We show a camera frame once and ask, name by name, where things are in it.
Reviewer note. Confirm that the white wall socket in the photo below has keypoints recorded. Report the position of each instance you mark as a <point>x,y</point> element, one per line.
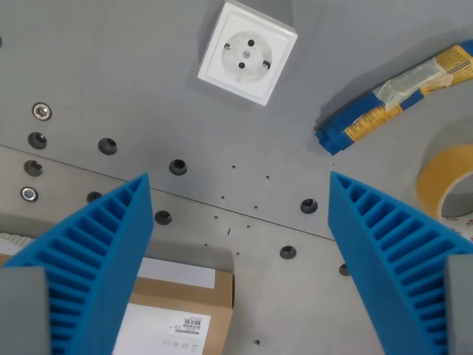
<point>247,55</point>

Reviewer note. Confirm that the white perforated strip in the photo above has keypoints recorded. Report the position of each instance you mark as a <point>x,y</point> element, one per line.
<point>15,242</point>

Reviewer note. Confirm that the silver hex screw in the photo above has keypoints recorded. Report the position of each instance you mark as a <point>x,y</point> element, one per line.
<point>29,193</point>
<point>41,111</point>

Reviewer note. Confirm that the plain white label strip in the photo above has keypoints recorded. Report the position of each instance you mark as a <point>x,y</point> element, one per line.
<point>177,273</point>

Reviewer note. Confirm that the tape roll with yellow core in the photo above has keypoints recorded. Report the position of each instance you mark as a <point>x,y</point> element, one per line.
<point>439,166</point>

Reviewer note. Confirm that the white barcode label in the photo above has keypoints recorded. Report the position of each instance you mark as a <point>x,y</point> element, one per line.
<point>159,333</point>

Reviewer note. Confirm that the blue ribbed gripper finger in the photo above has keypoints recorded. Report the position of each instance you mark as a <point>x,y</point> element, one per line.
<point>85,259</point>
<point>399,259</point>

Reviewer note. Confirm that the brown cardboard box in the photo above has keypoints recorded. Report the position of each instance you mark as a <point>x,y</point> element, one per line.
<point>177,296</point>

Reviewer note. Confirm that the blue and yellow bag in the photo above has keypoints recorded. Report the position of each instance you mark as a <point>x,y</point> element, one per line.
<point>369,118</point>

